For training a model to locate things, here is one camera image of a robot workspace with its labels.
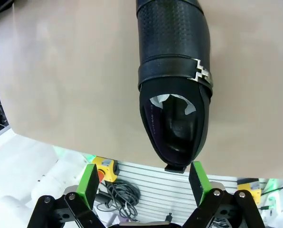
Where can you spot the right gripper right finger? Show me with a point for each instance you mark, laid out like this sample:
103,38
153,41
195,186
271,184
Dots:
227,213

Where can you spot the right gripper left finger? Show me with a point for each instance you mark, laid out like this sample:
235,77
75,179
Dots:
60,213

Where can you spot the black paper-stuffed leather shoe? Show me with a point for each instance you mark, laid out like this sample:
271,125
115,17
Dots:
174,47

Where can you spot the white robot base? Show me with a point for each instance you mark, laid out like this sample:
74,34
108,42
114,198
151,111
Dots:
25,166

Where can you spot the small yellow box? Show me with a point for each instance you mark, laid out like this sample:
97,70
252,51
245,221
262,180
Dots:
248,192

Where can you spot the yellow emergency stop box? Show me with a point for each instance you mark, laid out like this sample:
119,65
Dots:
109,165

